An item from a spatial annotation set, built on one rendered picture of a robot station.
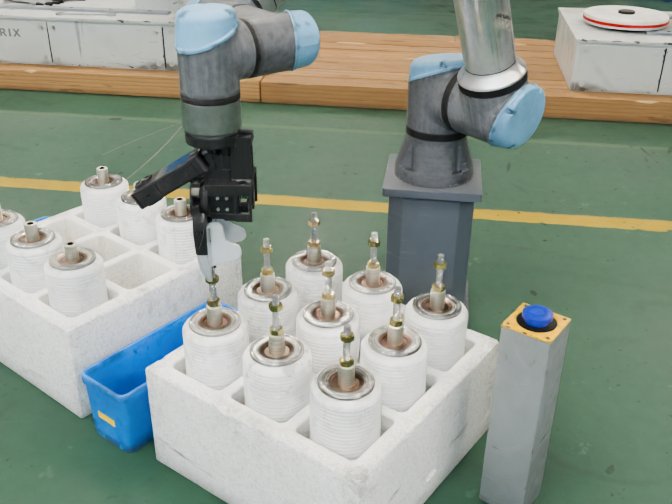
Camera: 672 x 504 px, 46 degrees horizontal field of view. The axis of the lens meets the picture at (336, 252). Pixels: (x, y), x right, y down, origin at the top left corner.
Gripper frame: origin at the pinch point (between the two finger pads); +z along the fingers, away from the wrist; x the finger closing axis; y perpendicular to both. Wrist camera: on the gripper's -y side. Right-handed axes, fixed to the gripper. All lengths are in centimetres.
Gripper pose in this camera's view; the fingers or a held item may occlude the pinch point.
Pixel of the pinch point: (206, 265)
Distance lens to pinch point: 112.9
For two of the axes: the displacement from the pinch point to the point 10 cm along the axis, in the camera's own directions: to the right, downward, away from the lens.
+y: 10.0, 0.2, 0.0
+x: 0.1, -4.7, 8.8
